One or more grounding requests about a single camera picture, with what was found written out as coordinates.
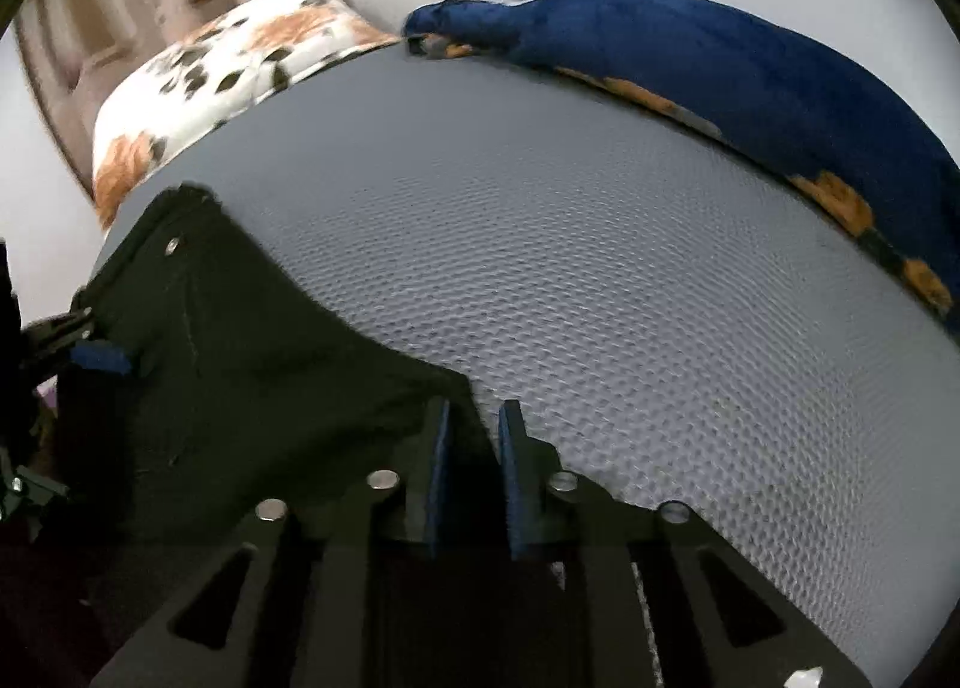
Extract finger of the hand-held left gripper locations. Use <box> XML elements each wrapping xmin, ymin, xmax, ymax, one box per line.
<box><xmin>19</xmin><ymin>305</ymin><xmax>134</xmax><ymax>375</ymax></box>

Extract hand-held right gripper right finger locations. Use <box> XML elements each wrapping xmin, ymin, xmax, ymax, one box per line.
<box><xmin>499</xmin><ymin>399</ymin><xmax>875</xmax><ymax>688</ymax></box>

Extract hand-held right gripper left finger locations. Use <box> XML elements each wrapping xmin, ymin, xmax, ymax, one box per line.
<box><xmin>90</xmin><ymin>399</ymin><xmax>455</xmax><ymax>688</ymax></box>

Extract black pants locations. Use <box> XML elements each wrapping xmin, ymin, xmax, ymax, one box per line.
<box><xmin>56</xmin><ymin>184</ymin><xmax>638</xmax><ymax>688</ymax></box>

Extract beige curtain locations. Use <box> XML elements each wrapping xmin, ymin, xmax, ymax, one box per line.
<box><xmin>15</xmin><ymin>0</ymin><xmax>353</xmax><ymax>209</ymax></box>

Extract white floral pillow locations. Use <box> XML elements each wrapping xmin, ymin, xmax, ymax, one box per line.
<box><xmin>91</xmin><ymin>0</ymin><xmax>398</xmax><ymax>232</ymax></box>

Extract blue floral blanket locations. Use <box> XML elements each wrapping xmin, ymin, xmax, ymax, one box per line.
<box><xmin>403</xmin><ymin>0</ymin><xmax>960</xmax><ymax>340</ymax></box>

